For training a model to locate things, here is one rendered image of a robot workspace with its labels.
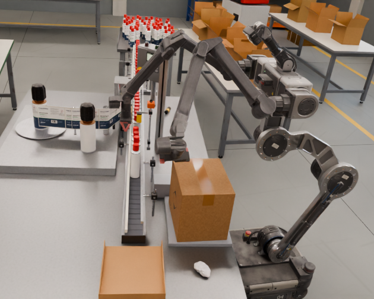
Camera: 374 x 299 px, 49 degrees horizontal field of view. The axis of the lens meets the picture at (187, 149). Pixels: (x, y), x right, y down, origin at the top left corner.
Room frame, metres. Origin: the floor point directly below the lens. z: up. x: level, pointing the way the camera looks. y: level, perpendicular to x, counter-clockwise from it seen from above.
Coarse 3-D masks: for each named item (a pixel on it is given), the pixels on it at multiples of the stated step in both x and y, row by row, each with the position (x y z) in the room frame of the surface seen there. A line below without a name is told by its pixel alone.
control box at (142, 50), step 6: (138, 48) 2.33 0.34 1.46; (144, 48) 2.32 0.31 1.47; (150, 48) 2.32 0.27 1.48; (138, 54) 2.33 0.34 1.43; (144, 54) 2.31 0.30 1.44; (138, 60) 2.33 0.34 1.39; (144, 60) 2.31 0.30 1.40; (138, 66) 2.33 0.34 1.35; (168, 66) 2.34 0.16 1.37; (168, 72) 2.35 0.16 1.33; (150, 78) 2.29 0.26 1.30; (156, 78) 2.27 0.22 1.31
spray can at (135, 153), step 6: (138, 144) 1.88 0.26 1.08; (132, 150) 1.88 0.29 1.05; (138, 150) 1.88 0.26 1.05; (132, 156) 1.86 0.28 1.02; (138, 156) 1.86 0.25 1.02; (132, 162) 1.86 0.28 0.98; (138, 162) 1.87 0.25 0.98; (132, 168) 1.86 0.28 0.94; (138, 168) 1.87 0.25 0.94; (132, 174) 1.86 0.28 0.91; (138, 174) 1.87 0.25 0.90
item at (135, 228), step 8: (136, 184) 1.81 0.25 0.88; (136, 192) 1.73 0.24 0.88; (136, 200) 1.67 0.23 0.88; (128, 208) 1.60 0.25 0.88; (136, 208) 1.60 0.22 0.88; (128, 216) 1.54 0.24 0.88; (136, 216) 1.54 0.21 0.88; (128, 224) 1.48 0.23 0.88; (136, 224) 1.48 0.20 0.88; (128, 232) 1.43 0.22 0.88; (136, 232) 1.43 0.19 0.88
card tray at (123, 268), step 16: (112, 256) 1.31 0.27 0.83; (128, 256) 1.32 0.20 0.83; (144, 256) 1.33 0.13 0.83; (160, 256) 1.34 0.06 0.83; (112, 272) 1.22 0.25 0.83; (128, 272) 1.23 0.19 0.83; (144, 272) 1.24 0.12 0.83; (160, 272) 1.25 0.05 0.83; (112, 288) 1.14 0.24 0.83; (128, 288) 1.15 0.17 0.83; (144, 288) 1.16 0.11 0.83; (160, 288) 1.17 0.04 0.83
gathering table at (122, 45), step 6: (120, 30) 4.88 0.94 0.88; (120, 36) 4.65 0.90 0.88; (120, 42) 4.41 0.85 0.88; (126, 42) 4.44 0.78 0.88; (144, 42) 4.52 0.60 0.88; (150, 42) 4.54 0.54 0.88; (120, 48) 4.20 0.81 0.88; (126, 48) 4.23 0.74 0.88; (132, 48) 4.25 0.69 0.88; (120, 54) 4.20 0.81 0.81; (174, 54) 4.26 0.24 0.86; (120, 60) 4.20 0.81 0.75; (168, 78) 4.28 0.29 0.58; (168, 84) 4.28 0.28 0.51; (168, 90) 4.28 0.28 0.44; (168, 96) 4.28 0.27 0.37
